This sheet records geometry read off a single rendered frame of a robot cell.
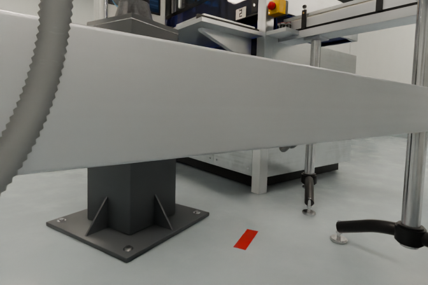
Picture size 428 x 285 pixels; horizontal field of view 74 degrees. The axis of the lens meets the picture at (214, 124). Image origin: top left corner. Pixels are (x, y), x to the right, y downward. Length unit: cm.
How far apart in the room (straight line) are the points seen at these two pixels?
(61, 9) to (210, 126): 18
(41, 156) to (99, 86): 7
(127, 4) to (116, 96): 94
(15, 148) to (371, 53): 627
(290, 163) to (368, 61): 476
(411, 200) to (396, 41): 533
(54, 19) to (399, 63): 603
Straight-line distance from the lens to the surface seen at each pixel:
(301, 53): 183
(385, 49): 628
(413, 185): 103
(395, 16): 138
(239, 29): 149
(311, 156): 156
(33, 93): 25
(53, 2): 26
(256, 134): 37
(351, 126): 57
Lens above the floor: 49
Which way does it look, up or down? 4 degrees down
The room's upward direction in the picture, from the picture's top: 2 degrees clockwise
